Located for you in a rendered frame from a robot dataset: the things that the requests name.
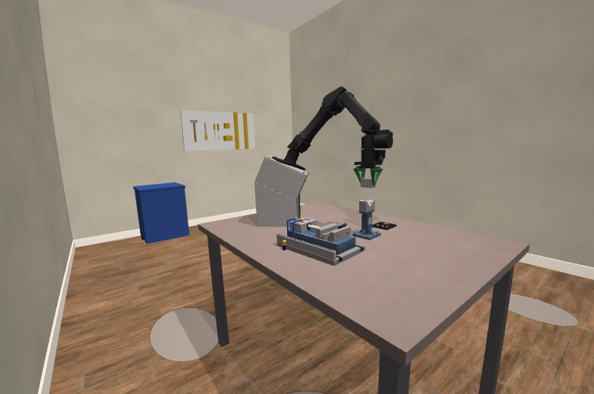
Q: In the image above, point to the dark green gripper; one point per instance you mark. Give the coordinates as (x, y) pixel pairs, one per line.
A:
(367, 161)

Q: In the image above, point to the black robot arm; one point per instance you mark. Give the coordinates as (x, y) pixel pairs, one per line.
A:
(331, 105)

